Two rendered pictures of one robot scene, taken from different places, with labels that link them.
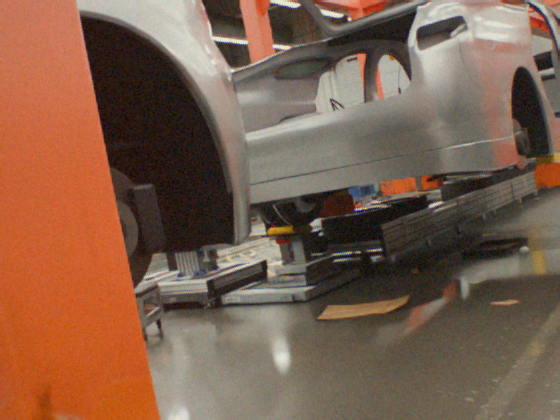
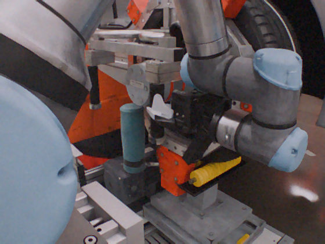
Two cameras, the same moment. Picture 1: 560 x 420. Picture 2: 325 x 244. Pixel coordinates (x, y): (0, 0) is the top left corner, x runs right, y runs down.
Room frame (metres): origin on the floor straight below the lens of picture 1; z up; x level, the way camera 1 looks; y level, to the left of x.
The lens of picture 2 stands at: (5.04, 0.91, 1.05)
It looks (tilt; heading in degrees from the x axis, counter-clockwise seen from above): 22 degrees down; 283
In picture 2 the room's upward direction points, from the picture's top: straight up
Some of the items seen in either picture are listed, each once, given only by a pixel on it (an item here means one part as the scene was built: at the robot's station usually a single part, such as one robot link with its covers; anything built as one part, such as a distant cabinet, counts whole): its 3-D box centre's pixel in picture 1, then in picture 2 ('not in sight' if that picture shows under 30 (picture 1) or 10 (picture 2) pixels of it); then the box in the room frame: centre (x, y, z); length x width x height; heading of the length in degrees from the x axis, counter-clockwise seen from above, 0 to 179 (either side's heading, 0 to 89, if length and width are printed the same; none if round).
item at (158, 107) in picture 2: not in sight; (158, 106); (5.17, 0.35, 0.85); 0.09 x 0.03 x 0.06; 153
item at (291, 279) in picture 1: (304, 274); (202, 219); (5.05, -0.10, 0.13); 0.50 x 0.36 x 0.10; 142
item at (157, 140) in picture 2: not in sight; (156, 111); (5.18, 0.31, 0.83); 0.04 x 0.04 x 0.16
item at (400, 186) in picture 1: (416, 174); not in sight; (7.02, -1.55, 0.69); 0.52 x 0.17 x 0.35; 52
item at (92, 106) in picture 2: not in sight; (93, 86); (5.45, 0.10, 0.83); 0.04 x 0.04 x 0.16
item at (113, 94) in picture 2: (321, 197); (130, 88); (5.49, -0.37, 0.69); 0.52 x 0.17 x 0.35; 52
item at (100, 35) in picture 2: not in sight; (131, 23); (5.33, 0.06, 1.03); 0.19 x 0.18 x 0.11; 52
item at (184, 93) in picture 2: not in sight; (202, 114); (5.07, 0.39, 0.86); 0.12 x 0.08 x 0.09; 144
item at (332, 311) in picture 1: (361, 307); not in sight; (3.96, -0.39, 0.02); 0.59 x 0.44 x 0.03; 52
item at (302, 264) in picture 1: (302, 250); (202, 186); (5.07, -0.11, 0.32); 0.40 x 0.30 x 0.28; 142
